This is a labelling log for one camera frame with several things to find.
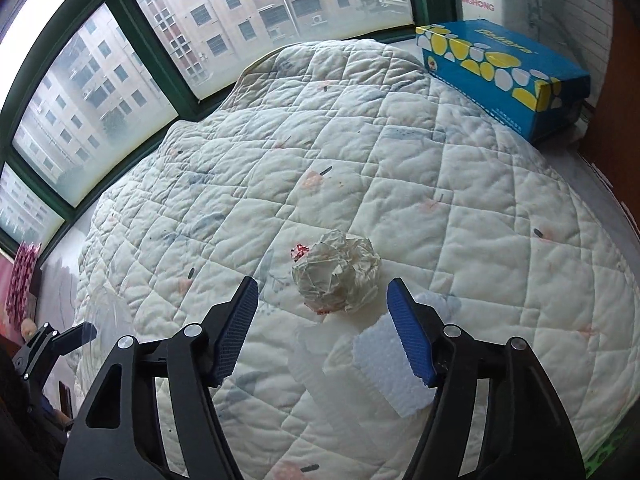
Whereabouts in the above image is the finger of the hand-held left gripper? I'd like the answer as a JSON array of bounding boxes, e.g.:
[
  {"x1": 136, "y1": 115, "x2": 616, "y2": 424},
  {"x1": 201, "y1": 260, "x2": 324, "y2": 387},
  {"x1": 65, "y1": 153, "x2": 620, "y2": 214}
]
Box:
[{"x1": 12, "y1": 322, "x2": 98, "y2": 397}]

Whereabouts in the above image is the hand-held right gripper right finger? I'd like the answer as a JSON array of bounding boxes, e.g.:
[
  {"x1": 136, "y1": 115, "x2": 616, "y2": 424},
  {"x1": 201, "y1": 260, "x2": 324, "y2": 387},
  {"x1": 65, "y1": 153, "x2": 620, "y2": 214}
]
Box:
[{"x1": 386, "y1": 277, "x2": 586, "y2": 480}]

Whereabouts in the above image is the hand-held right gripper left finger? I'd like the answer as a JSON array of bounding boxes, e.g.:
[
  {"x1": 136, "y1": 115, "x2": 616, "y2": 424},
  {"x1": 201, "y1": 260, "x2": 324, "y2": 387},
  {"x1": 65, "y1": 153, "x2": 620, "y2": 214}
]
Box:
[{"x1": 59, "y1": 276, "x2": 260, "y2": 480}]

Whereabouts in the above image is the white foam block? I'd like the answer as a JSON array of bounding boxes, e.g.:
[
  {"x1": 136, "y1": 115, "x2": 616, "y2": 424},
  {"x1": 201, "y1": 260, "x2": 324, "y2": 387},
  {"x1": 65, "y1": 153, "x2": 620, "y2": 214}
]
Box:
[{"x1": 352, "y1": 292, "x2": 453, "y2": 418}]

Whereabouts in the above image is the plastic wrapper ball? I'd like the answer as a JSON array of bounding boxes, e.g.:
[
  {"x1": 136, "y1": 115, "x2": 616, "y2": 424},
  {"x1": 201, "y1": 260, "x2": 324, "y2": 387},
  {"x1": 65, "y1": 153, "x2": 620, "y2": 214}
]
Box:
[{"x1": 291, "y1": 229, "x2": 383, "y2": 315}]

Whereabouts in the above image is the green plastic basket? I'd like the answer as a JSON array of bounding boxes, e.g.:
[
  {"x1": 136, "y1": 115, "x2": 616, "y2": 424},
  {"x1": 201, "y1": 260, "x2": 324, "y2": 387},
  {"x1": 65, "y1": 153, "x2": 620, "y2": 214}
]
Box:
[{"x1": 585, "y1": 439, "x2": 632, "y2": 480}]

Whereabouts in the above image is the pink patterned cloth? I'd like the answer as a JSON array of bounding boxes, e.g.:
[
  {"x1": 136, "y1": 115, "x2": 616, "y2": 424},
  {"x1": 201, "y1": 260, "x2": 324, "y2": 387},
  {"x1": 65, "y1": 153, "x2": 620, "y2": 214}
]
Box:
[{"x1": 5, "y1": 241, "x2": 43, "y2": 322}]

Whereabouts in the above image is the white quilted blanket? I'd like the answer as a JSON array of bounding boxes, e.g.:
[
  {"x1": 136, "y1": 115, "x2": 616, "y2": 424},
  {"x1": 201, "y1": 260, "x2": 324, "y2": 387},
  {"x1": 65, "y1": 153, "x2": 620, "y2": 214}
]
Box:
[{"x1": 72, "y1": 39, "x2": 636, "y2": 480}]

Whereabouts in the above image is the blue tissue box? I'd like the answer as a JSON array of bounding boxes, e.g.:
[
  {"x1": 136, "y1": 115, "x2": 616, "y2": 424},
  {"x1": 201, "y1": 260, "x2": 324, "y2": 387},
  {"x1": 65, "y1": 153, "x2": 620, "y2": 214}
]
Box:
[{"x1": 415, "y1": 19, "x2": 592, "y2": 143}]

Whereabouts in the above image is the apartment building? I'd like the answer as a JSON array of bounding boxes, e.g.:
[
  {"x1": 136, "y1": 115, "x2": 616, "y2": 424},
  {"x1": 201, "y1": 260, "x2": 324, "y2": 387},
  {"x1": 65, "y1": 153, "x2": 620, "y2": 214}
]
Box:
[{"x1": 0, "y1": 0, "x2": 416, "y2": 241}]

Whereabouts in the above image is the brown wooden cabinet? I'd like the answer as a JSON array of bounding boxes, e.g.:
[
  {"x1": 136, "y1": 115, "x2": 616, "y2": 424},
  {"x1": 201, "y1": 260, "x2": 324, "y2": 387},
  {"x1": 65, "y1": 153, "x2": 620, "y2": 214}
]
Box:
[{"x1": 590, "y1": 5, "x2": 640, "y2": 206}]

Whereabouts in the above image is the green window frame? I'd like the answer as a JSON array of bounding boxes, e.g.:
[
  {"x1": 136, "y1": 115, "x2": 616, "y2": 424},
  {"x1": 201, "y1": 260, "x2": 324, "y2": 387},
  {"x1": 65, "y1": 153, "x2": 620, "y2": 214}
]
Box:
[{"x1": 0, "y1": 0, "x2": 463, "y2": 261}]

